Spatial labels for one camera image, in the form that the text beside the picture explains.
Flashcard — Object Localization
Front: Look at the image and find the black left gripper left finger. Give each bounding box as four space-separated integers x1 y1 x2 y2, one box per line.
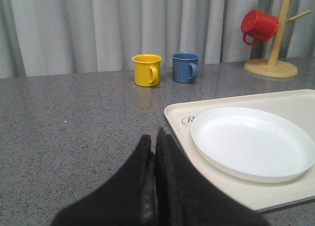
51 135 157 226

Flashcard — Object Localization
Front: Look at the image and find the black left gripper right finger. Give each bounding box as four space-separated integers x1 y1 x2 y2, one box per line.
156 129 269 226

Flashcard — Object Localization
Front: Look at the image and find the white round plate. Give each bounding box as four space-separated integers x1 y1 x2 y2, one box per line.
190 107 315 183

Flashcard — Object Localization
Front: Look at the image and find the cream rabbit serving tray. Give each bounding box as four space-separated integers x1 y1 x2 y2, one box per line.
164 89 315 212

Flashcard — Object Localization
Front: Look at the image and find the blue enamel mug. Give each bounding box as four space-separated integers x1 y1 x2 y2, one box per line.
171 52 200 83

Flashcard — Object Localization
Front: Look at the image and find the yellow enamel mug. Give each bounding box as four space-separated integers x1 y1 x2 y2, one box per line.
132 54 162 87

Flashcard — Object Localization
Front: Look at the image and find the wooden mug tree stand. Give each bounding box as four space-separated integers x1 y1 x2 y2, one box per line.
244 0 312 78

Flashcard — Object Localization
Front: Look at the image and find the red enamel mug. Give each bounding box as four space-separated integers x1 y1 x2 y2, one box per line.
241 9 279 45

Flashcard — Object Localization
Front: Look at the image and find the grey pleated curtain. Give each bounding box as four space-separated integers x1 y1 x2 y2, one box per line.
0 0 315 79

